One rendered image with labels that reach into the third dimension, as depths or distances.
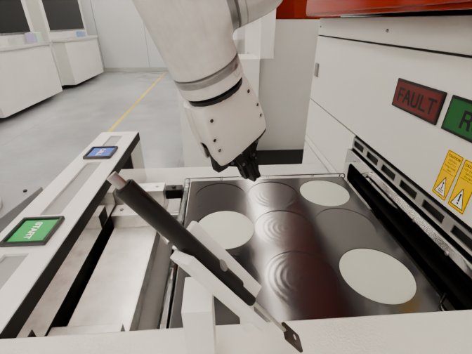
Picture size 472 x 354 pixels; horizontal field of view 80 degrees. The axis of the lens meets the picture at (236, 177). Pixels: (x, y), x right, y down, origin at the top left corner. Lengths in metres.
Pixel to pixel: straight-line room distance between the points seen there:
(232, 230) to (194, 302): 0.29
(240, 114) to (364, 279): 0.28
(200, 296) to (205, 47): 0.24
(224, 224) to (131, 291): 0.18
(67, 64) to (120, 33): 2.32
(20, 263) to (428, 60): 0.63
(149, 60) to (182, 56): 8.19
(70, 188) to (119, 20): 8.12
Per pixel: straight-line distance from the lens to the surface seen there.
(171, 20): 0.31
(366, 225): 0.55
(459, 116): 0.49
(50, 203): 0.54
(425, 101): 0.54
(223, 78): 0.34
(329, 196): 0.61
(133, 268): 0.48
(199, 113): 0.36
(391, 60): 0.63
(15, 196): 0.78
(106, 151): 0.68
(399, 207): 0.57
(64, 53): 6.72
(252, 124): 0.41
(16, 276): 0.42
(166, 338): 0.30
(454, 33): 0.52
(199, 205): 0.55
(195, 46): 0.32
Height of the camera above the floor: 1.21
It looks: 29 degrees down
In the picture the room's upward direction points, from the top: straight up
